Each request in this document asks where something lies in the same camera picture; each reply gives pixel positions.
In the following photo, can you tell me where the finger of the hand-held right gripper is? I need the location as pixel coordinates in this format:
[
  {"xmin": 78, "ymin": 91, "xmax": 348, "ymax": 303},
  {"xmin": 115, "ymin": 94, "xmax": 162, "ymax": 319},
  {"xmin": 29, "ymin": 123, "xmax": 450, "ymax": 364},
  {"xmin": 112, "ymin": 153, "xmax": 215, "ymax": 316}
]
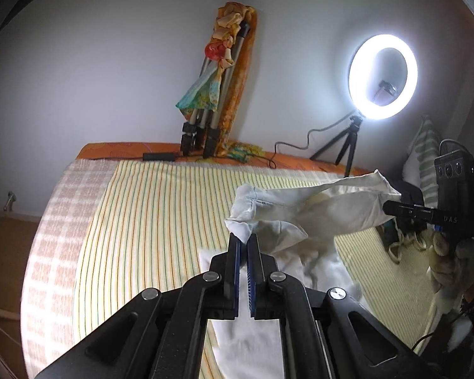
[{"xmin": 382, "ymin": 200, "xmax": 435, "ymax": 222}]

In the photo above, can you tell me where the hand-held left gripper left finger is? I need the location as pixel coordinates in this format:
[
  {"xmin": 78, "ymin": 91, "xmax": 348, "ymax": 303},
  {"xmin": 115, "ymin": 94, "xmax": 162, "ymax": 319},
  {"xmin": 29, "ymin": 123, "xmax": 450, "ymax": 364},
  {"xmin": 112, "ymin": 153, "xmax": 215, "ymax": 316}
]
[{"xmin": 33, "ymin": 233, "xmax": 242, "ymax": 379}]

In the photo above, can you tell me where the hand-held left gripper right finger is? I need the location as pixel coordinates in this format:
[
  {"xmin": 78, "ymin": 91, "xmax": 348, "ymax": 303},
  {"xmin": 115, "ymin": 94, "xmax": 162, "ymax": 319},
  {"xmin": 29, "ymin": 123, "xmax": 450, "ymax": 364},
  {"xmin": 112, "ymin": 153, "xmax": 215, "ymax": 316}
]
[{"xmin": 245, "ymin": 234, "xmax": 433, "ymax": 379}]

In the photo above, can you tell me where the white t-shirt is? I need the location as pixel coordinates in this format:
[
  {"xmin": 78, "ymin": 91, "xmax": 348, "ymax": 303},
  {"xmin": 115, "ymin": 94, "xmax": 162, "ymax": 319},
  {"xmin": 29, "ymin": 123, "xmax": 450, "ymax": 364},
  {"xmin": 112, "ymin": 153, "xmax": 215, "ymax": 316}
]
[{"xmin": 199, "ymin": 169, "xmax": 403, "ymax": 379}]

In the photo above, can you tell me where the person's right forearm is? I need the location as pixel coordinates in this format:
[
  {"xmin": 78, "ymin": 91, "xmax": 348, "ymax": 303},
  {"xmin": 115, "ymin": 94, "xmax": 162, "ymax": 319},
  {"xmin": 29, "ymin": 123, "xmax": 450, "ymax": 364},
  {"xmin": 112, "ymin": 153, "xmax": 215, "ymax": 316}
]
[{"xmin": 432, "ymin": 268, "xmax": 474, "ymax": 364}]

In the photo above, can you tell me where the person's right hand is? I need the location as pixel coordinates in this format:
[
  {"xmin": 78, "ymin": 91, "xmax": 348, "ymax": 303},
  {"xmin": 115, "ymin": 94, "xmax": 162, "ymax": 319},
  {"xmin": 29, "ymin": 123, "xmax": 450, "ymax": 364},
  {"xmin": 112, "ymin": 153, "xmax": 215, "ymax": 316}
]
[{"xmin": 426, "ymin": 231, "xmax": 474, "ymax": 298}]

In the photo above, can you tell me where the green white striped pillow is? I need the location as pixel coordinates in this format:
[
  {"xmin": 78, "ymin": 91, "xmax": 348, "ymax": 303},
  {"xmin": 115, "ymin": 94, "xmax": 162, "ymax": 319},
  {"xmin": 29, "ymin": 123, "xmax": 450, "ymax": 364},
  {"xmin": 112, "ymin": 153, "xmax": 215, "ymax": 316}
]
[{"xmin": 403, "ymin": 115, "xmax": 445, "ymax": 206}]

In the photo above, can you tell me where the small black tripod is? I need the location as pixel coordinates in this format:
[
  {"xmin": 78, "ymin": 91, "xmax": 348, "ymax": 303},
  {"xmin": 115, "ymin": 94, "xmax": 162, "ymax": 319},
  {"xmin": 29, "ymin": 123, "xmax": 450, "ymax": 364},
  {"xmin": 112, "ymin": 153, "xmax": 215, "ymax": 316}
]
[{"xmin": 309, "ymin": 114, "xmax": 365, "ymax": 177}]

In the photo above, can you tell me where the yellow striped bed sheet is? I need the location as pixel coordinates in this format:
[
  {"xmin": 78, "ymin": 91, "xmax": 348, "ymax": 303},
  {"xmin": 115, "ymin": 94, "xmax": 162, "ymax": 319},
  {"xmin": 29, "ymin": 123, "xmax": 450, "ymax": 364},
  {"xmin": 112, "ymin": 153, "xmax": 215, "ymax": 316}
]
[{"xmin": 73, "ymin": 160, "xmax": 445, "ymax": 379}]

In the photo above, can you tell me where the green yellow patterned cloth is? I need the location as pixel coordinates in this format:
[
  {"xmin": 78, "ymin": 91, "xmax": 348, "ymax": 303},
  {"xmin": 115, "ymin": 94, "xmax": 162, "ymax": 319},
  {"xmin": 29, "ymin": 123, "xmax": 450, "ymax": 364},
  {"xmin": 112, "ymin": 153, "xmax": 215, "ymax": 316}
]
[{"xmin": 221, "ymin": 142, "xmax": 266, "ymax": 163}]

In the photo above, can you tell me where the black phone holder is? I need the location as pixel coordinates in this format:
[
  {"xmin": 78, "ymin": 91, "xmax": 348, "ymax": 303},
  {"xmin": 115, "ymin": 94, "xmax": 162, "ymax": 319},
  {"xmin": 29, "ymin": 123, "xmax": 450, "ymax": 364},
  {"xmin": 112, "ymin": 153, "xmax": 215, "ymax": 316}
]
[{"xmin": 377, "ymin": 80, "xmax": 398, "ymax": 99}]

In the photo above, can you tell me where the folded grey tripod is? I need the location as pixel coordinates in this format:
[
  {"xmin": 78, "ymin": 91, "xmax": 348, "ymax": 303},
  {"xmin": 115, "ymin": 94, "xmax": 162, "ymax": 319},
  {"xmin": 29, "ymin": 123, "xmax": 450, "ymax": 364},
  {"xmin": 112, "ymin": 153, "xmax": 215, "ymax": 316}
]
[{"xmin": 180, "ymin": 21, "xmax": 250, "ymax": 159}]

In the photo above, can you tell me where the orange bed sheet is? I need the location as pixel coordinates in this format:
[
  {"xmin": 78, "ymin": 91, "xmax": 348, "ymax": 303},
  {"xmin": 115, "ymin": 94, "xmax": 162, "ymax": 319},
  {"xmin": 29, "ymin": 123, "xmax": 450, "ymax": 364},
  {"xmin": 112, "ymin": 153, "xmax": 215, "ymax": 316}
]
[{"xmin": 78, "ymin": 141, "xmax": 374, "ymax": 176}]

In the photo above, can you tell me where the orange patterned cloth bag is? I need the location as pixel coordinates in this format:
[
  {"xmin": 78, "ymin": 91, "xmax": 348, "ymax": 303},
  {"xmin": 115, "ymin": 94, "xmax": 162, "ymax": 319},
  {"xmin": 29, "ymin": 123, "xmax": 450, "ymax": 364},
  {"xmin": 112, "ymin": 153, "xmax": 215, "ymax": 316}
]
[{"xmin": 217, "ymin": 2, "xmax": 258, "ymax": 156}]

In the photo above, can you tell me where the colourful rag doll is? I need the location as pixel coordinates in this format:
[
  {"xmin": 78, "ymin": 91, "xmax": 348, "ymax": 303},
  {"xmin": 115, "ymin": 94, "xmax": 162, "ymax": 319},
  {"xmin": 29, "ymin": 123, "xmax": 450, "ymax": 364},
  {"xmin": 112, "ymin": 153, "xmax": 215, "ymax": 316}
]
[{"xmin": 175, "ymin": 3, "xmax": 249, "ymax": 113}]

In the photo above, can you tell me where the black ring light cable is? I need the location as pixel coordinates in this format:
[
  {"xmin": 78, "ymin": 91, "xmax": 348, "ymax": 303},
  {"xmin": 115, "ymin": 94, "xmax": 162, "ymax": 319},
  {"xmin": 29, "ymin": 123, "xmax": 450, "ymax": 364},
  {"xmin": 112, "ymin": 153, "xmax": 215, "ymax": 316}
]
[{"xmin": 257, "ymin": 120, "xmax": 354, "ymax": 170}]

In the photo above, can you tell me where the white ring light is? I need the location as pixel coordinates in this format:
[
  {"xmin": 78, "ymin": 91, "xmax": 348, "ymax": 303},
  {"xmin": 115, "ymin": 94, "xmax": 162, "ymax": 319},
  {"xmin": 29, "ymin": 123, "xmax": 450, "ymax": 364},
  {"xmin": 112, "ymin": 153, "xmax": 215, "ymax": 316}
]
[{"xmin": 348, "ymin": 33, "xmax": 419, "ymax": 120}]

